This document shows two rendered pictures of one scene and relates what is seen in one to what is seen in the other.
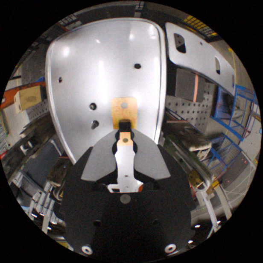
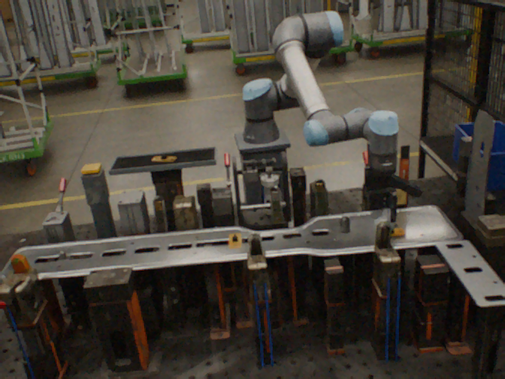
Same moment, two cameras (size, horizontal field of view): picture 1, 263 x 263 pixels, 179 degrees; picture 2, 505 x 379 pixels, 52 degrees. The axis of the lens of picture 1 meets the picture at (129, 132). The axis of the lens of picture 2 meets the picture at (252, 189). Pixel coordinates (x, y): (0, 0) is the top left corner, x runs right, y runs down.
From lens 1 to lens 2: 155 cm
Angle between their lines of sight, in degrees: 71
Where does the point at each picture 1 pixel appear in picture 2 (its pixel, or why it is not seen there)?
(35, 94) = (401, 200)
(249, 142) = not seen: outside the picture
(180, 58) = (441, 246)
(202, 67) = (450, 257)
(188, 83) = (431, 260)
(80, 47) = (427, 219)
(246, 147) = not seen: outside the picture
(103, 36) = (436, 224)
